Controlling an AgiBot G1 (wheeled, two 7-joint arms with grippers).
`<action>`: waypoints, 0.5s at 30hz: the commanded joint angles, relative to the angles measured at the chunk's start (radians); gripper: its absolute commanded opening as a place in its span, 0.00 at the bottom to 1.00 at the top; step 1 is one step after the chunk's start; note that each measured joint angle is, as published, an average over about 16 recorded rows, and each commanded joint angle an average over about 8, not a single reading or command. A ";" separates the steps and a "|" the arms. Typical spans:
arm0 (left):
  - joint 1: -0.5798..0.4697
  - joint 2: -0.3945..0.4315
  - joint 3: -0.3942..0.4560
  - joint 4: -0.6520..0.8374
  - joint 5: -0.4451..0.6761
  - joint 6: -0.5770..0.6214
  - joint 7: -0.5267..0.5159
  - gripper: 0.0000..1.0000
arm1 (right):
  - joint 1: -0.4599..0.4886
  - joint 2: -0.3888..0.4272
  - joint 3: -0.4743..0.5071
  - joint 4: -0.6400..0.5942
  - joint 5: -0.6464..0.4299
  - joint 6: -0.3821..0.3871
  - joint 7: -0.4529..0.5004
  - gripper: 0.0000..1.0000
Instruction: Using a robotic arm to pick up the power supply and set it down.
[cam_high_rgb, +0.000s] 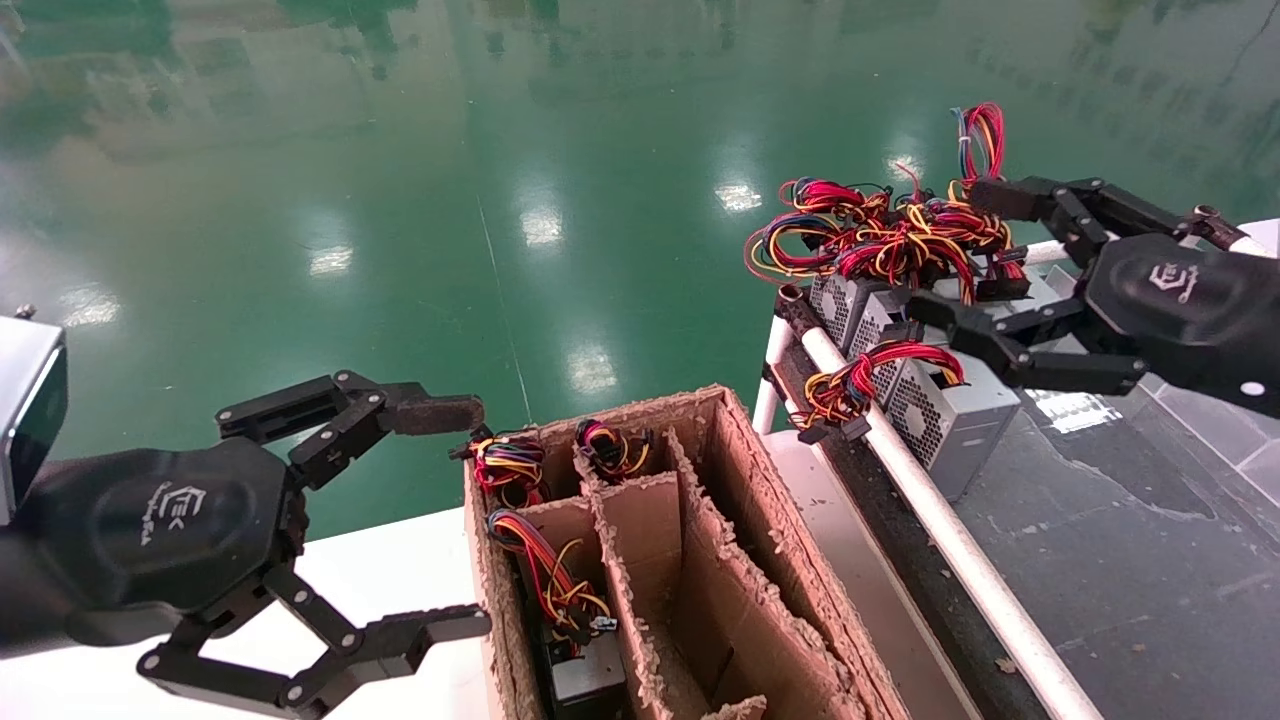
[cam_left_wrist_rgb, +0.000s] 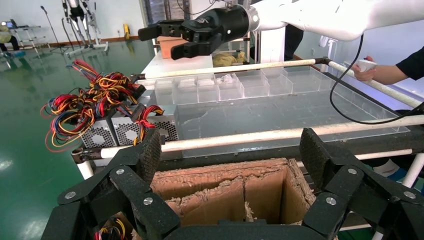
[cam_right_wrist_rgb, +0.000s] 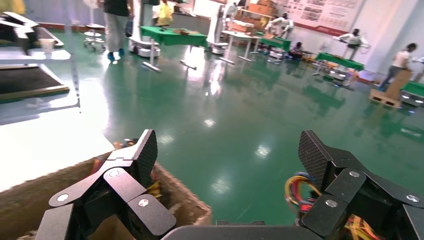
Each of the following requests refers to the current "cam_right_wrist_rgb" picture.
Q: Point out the person in white shirt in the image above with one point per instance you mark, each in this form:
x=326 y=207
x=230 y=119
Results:
x=400 y=59

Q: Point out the black and white machine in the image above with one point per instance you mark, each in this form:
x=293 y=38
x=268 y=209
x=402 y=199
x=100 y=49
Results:
x=20 y=30

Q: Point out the person in yellow top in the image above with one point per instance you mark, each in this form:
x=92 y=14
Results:
x=165 y=13

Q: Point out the wooden pallet with cardboard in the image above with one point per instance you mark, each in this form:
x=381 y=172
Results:
x=397 y=86

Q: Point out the wall poster board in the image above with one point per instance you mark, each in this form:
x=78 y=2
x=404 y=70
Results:
x=324 y=13

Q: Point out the brown cardboard box with dividers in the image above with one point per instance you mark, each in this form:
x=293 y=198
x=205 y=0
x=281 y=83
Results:
x=185 y=205

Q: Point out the white humanoid robot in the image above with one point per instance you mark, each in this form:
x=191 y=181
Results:
x=354 y=39
x=281 y=23

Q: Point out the white tall robot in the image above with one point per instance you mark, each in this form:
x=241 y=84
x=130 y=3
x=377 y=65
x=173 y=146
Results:
x=218 y=30

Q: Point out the stacked cardboard boxes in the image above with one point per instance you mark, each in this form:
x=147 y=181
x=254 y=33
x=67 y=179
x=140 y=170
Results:
x=258 y=10

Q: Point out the seated person in dark clothes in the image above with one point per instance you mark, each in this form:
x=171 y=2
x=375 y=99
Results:
x=295 y=49

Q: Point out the paper cup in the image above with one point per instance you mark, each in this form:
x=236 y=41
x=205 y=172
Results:
x=47 y=46

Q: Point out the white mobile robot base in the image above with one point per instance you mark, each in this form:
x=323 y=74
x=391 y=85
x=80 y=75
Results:
x=145 y=49

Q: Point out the white stool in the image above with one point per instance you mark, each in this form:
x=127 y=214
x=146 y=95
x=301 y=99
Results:
x=94 y=34

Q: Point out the large green cloth table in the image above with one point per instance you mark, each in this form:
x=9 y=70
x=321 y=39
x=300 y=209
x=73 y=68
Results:
x=172 y=36

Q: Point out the white table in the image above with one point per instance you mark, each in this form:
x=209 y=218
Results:
x=238 y=33

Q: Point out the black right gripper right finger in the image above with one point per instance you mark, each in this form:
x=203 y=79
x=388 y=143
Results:
x=351 y=185

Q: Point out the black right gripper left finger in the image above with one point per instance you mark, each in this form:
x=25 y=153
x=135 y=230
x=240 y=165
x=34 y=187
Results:
x=126 y=185

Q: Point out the person with blue shoe covers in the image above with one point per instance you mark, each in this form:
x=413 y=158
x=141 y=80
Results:
x=116 y=26

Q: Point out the black mat work bench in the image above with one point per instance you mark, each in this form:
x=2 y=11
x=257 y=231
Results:
x=26 y=79

